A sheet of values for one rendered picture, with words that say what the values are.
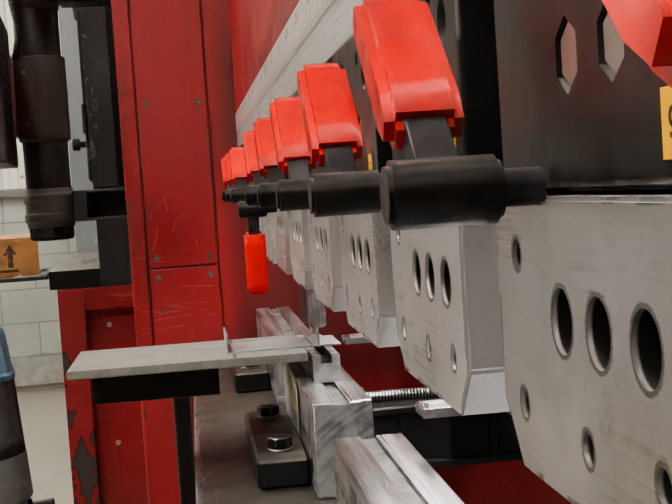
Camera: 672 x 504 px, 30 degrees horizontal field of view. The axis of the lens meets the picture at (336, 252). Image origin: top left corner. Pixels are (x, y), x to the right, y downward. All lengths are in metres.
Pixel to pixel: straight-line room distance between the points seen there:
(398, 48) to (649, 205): 0.13
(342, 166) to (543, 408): 0.21
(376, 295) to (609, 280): 0.36
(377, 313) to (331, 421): 0.62
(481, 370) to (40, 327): 7.92
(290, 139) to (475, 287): 0.33
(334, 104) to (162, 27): 1.79
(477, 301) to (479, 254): 0.02
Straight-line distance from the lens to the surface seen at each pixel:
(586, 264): 0.29
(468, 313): 0.43
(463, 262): 0.43
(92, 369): 1.39
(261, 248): 1.30
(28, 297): 8.31
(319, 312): 1.43
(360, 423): 1.25
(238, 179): 1.53
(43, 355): 8.34
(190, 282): 2.32
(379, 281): 0.62
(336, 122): 0.54
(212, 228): 2.32
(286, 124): 0.76
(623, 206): 0.27
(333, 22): 0.77
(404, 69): 0.35
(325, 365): 1.36
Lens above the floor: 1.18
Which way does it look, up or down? 3 degrees down
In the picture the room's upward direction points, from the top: 4 degrees counter-clockwise
